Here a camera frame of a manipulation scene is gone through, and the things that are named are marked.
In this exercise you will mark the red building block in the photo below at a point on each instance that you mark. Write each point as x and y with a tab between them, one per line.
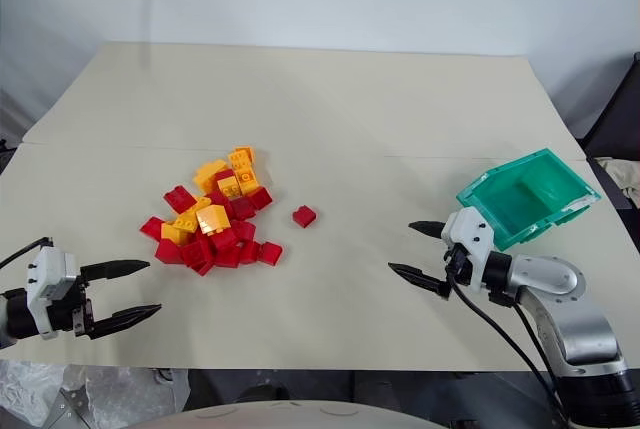
192	253
244	230
270	253
180	198
242	209
167	251
225	174
260	198
249	253
202	269
305	216
227	256
151	227
218	198
223	239

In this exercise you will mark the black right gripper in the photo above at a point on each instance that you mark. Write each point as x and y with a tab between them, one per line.
461	269

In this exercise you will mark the teal plastic bin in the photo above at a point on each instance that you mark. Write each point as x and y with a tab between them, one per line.
510	209

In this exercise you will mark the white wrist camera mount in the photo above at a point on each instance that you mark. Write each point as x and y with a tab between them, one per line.
50	269
472	229

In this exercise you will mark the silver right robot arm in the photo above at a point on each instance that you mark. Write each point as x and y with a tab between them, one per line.
550	274

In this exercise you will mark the crumpled clear plastic sheet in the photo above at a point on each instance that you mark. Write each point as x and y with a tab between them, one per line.
75	394

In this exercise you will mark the dark chair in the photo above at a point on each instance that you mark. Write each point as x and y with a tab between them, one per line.
612	114

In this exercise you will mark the pale curved robot torso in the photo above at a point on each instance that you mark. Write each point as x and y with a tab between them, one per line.
300	416

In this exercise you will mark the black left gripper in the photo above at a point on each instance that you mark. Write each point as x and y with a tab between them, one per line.
75	314

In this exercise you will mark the beige crumpled cloth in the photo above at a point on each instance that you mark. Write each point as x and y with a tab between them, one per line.
622	176

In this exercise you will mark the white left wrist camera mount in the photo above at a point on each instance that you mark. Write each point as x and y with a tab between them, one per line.
50	269

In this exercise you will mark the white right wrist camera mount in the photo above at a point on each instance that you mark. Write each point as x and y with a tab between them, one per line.
472	229

